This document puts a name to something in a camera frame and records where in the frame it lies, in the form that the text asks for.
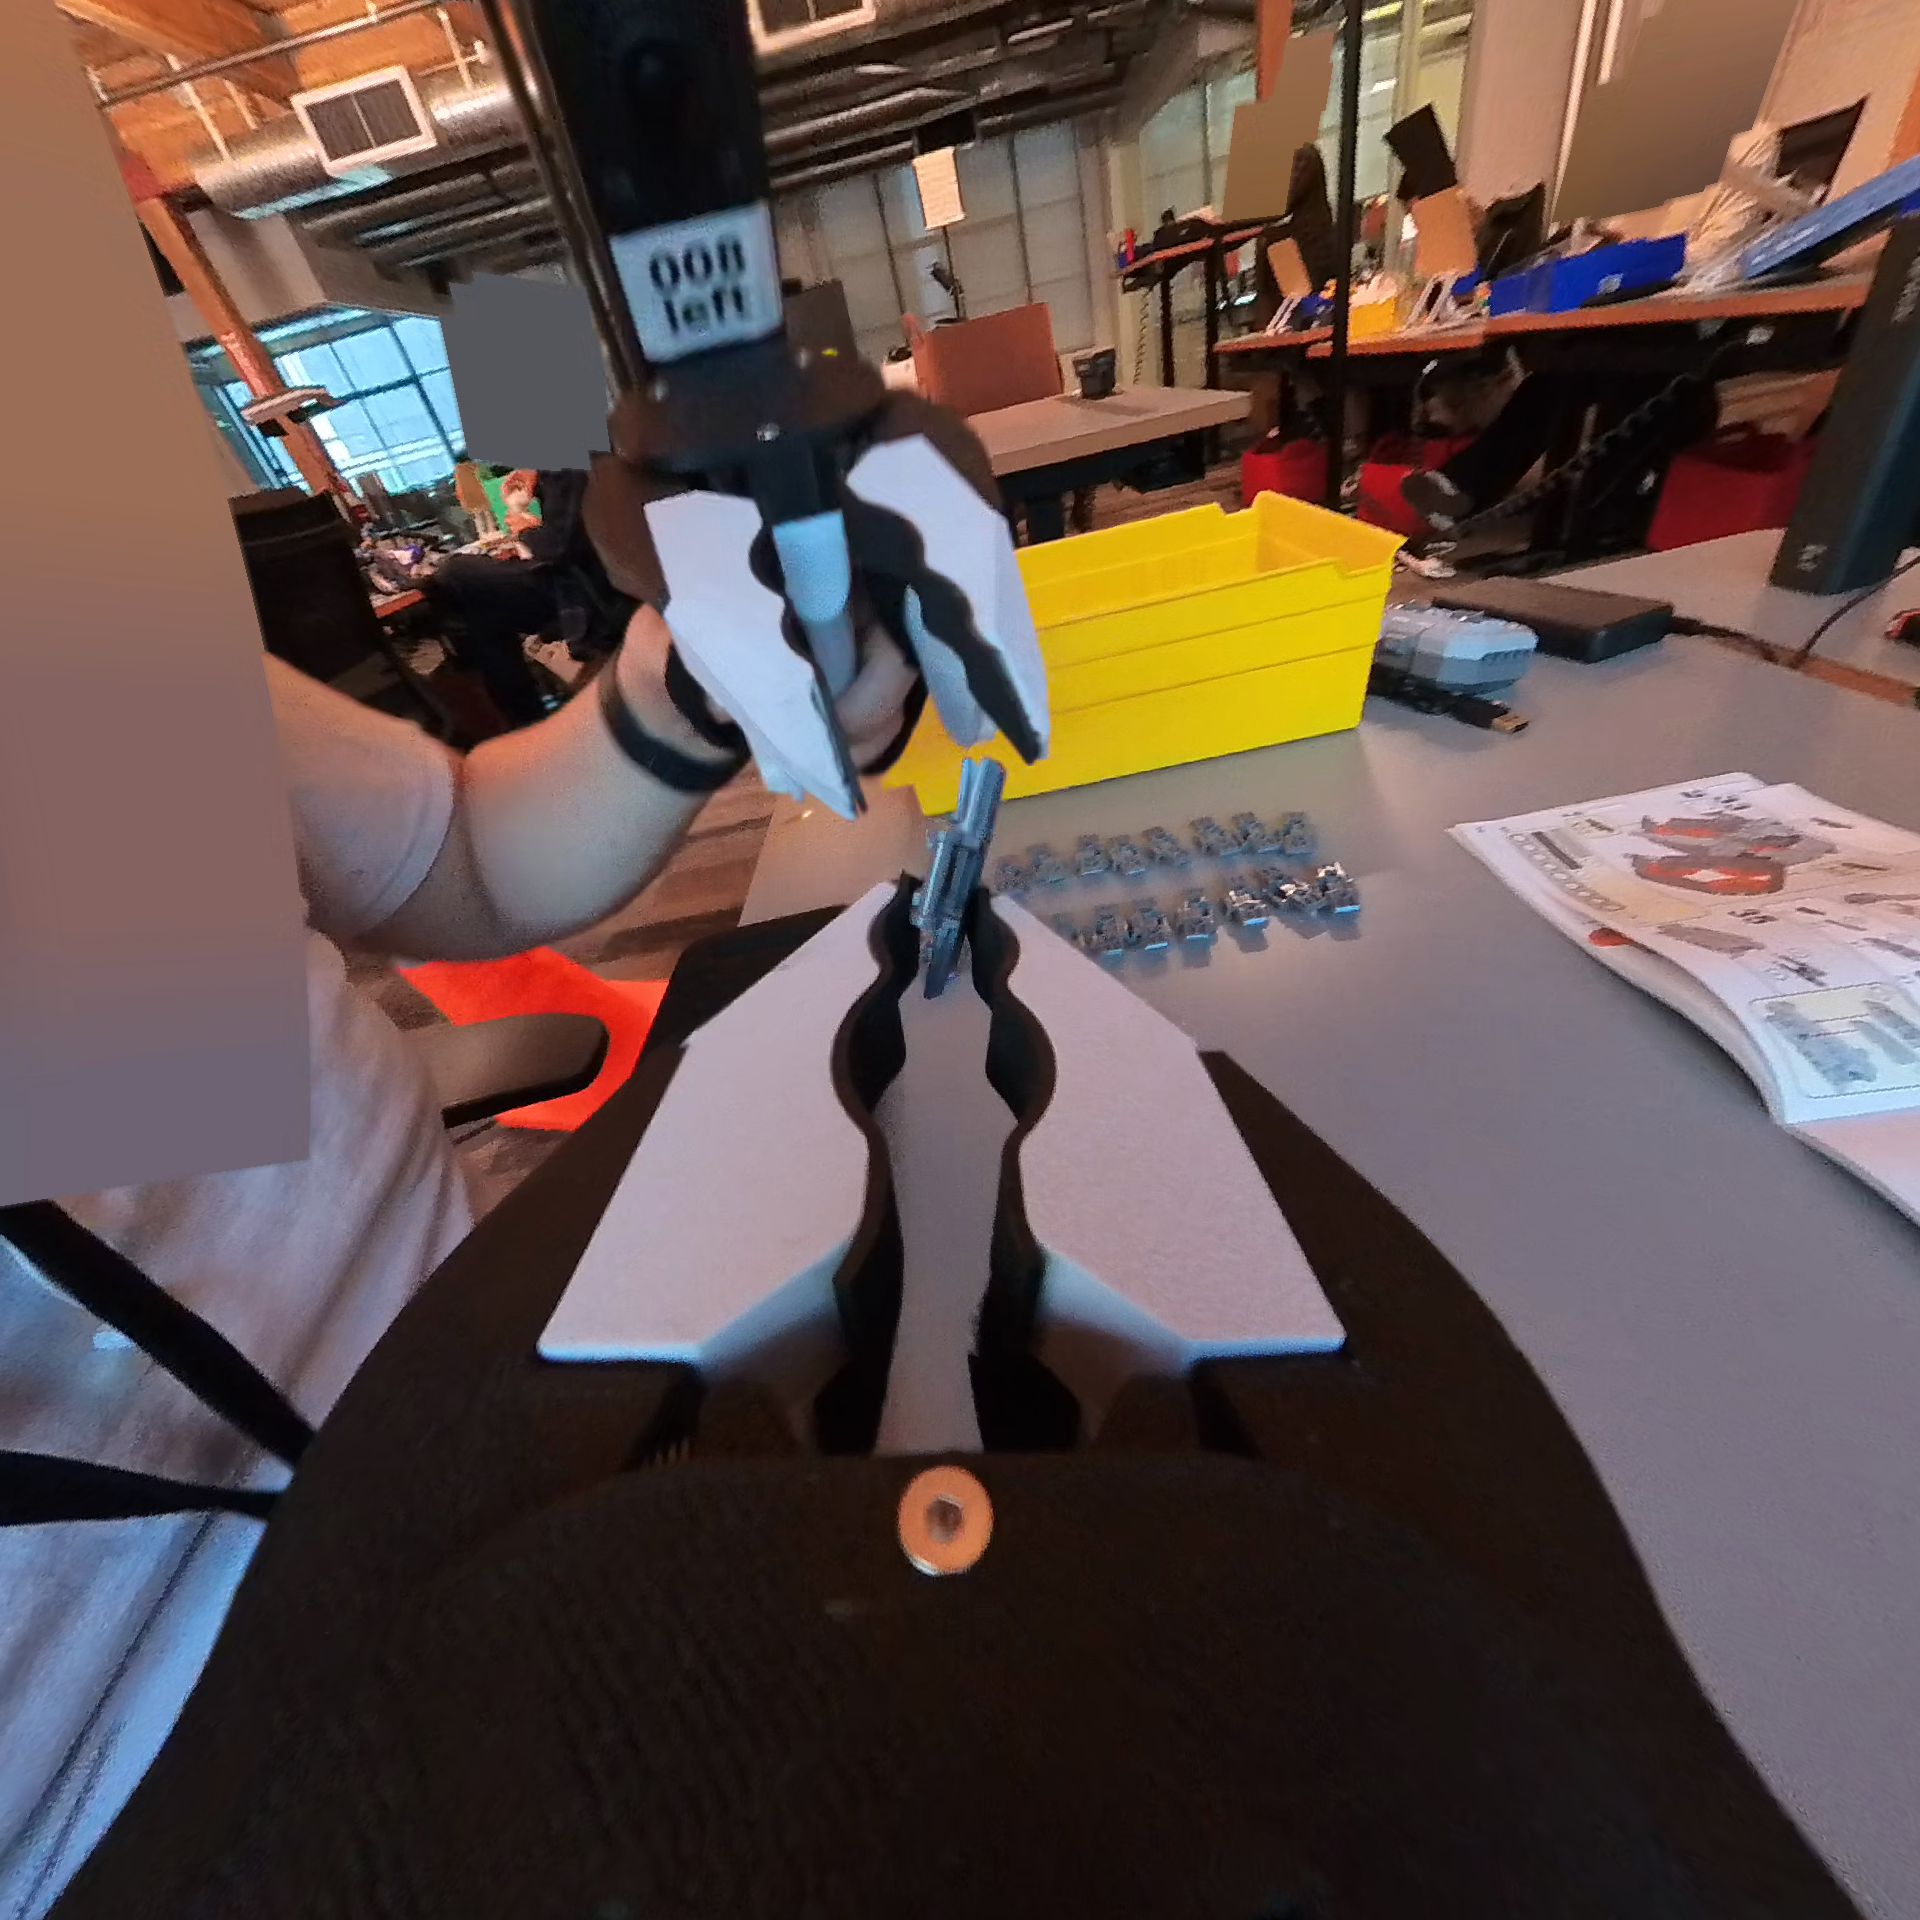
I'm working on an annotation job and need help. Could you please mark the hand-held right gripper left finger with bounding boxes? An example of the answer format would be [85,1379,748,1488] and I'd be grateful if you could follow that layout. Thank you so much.
[538,881,905,1449]

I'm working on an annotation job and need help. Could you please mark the black usb cable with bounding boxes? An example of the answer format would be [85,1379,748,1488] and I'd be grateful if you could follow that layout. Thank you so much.
[1364,659,1537,741]

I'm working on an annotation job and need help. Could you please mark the ceiling air vent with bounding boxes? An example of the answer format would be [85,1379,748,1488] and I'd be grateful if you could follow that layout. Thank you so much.
[287,63,442,176]

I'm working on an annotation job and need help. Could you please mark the group of grey links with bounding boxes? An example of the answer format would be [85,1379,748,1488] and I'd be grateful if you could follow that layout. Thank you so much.
[989,809,1364,965]

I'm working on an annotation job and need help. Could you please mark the grey desk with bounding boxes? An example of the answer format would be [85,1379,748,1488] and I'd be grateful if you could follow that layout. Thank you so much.
[742,515,1920,1920]

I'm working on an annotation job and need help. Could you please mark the robot kit box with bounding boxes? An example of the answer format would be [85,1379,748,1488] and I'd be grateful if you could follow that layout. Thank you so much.
[1766,216,1920,597]

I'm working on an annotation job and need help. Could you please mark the black wristband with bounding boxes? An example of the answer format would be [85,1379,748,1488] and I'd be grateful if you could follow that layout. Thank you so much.
[596,643,753,798]

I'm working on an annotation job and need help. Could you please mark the grey battery box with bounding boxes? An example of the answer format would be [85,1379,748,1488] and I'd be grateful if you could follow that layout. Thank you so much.
[1375,599,1543,697]

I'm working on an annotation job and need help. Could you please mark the grey track link chain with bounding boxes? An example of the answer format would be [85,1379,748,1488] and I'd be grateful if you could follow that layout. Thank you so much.
[909,757,1011,1000]

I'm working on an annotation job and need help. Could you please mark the person's left hand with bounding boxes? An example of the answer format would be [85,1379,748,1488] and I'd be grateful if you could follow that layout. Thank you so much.
[585,449,923,792]

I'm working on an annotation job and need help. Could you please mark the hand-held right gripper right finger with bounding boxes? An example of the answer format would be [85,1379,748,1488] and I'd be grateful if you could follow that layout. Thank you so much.
[975,891,1347,1424]

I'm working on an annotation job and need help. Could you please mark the open instruction booklet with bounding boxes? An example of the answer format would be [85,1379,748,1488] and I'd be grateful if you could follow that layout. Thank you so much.
[1446,771,1920,1225]

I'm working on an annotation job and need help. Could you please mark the black flat device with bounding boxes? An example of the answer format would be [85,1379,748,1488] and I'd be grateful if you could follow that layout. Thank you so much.
[1431,575,1676,663]

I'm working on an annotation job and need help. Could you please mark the blue storage bins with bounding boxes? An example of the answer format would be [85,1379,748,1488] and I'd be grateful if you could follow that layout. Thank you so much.
[1485,230,1691,319]

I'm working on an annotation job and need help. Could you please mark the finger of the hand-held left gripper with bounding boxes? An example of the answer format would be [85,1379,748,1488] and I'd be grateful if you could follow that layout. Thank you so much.
[643,489,874,823]
[843,432,1055,767]

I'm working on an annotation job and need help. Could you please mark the brown cardboard box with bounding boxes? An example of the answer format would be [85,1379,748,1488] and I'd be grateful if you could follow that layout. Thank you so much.
[903,298,1067,418]

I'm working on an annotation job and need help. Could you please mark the person's left forearm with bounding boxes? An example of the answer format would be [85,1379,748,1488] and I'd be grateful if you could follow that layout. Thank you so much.
[269,643,723,962]

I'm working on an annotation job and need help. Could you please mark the yellow plastic bin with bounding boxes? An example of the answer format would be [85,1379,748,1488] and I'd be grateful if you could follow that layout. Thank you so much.
[883,491,1409,799]

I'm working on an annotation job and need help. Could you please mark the red storage bin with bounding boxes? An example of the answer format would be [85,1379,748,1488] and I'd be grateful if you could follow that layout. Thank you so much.
[1642,426,1827,552]
[1358,432,1482,536]

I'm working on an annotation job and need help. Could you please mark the black harness strap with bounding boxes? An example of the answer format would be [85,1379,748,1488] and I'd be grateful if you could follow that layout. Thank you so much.
[0,1199,321,1526]

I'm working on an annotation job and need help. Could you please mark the orange traffic cone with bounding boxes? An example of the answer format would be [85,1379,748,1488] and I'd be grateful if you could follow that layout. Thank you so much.
[398,943,671,1136]

